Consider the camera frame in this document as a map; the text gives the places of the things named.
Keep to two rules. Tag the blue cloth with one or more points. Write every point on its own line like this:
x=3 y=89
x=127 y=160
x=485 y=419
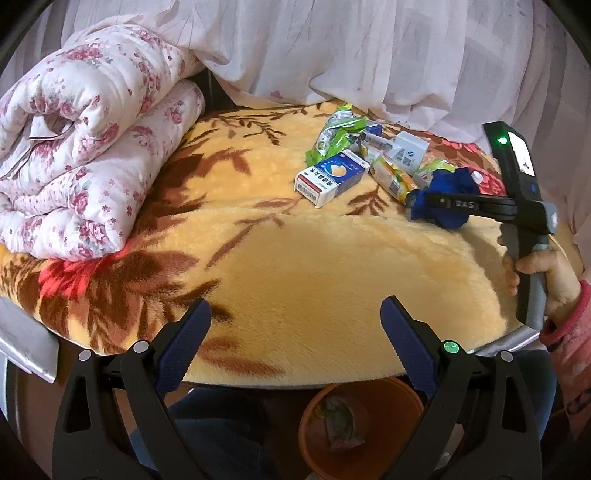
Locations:
x=448 y=182

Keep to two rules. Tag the small white and blue box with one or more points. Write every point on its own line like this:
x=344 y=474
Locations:
x=378 y=141

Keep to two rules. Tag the yellow leaf-print blanket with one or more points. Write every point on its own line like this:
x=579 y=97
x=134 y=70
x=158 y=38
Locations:
x=323 y=277

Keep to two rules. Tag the green crumpled snack wrapper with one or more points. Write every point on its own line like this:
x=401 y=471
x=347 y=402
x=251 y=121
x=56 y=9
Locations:
x=334 y=134

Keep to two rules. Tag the person's right forearm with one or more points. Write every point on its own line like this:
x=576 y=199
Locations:
x=572 y=360

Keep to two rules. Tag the person's leg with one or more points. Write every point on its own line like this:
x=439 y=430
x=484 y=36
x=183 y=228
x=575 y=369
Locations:
x=221 y=429
x=540 y=392

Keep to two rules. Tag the crumpled grey wrapper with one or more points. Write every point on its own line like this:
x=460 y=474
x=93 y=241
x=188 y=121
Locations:
x=341 y=424

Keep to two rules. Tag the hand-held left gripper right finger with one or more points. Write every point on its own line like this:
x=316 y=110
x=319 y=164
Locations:
x=411 y=344

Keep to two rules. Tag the white striped sheet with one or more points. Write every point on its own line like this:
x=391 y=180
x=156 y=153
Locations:
x=369 y=50

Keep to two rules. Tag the person's left leg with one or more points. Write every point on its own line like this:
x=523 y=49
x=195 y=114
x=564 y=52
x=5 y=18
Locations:
x=221 y=429

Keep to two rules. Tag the pink floral quilt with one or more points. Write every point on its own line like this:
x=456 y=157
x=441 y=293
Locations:
x=92 y=138

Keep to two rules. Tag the white cardboard box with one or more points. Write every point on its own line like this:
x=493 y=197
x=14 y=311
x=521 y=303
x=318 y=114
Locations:
x=411 y=150

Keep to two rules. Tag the green and white packet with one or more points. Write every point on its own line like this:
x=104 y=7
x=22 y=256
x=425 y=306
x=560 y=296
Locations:
x=431 y=168

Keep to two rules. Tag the blue and white medicine box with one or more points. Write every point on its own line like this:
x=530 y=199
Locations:
x=334 y=177

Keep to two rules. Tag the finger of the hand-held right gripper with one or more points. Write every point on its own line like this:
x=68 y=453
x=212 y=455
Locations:
x=455 y=204

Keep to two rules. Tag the person's right hand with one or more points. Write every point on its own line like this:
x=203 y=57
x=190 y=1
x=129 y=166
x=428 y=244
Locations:
x=556 y=281

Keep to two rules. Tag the person's right leg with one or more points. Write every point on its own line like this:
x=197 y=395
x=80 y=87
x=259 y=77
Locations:
x=540 y=392

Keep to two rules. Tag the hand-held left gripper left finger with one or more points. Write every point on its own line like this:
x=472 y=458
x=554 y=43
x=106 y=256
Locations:
x=184 y=344

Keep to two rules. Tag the orange plastic bin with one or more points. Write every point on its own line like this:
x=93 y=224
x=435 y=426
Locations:
x=397 y=406

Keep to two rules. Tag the small white bottle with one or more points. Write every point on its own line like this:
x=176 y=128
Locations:
x=478 y=176

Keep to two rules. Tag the yellow and green carton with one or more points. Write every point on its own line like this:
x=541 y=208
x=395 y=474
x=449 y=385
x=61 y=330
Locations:
x=390 y=177

